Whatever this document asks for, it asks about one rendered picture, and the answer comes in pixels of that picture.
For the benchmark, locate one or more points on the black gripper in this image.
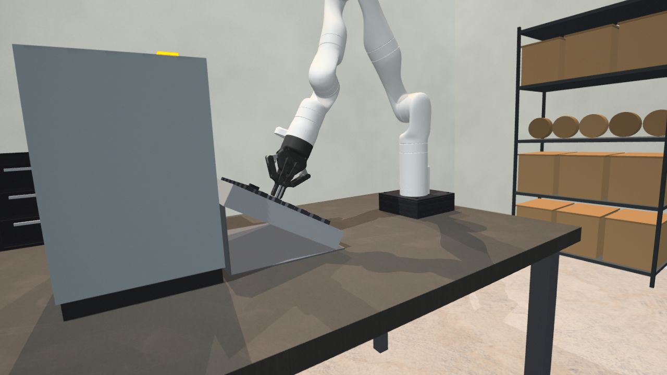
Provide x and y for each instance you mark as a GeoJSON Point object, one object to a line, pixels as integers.
{"type": "Point", "coordinates": [291, 159]}

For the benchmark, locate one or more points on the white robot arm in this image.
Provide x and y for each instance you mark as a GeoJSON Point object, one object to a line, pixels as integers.
{"type": "Point", "coordinates": [385, 55]}

